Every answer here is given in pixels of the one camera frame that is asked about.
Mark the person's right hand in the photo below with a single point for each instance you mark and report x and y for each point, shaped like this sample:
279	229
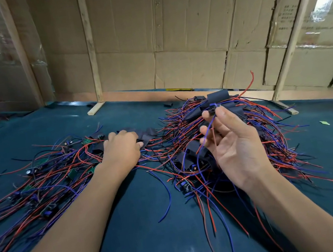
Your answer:
239	150

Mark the person's left hand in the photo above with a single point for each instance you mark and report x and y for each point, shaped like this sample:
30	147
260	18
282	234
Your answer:
120	153

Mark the pile of black sleeve pieces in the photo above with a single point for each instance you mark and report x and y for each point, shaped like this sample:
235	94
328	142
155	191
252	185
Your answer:
146	137

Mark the pile of sleeved wired boards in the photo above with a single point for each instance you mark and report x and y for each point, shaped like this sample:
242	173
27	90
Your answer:
218	96

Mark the pile of unsleeved wired boards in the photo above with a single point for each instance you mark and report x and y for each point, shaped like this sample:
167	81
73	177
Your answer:
37	182

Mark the person's right forearm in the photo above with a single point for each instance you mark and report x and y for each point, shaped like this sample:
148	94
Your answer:
307	218

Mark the person's left forearm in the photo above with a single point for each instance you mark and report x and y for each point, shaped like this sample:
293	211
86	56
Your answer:
54	249

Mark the wooden ledge board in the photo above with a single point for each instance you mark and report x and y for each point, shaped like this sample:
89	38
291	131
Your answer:
142	95

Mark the yellow strip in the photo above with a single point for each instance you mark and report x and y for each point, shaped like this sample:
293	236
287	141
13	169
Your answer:
179	89

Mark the small green scrap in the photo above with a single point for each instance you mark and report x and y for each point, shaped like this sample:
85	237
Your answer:
324	122

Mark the thin wooden post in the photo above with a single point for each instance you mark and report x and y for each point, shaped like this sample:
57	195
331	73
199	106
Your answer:
89	45

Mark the pale slanted wooden post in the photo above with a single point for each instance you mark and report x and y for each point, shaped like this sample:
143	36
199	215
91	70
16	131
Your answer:
298	25

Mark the wide wooden post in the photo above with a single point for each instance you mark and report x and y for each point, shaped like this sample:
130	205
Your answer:
19	53

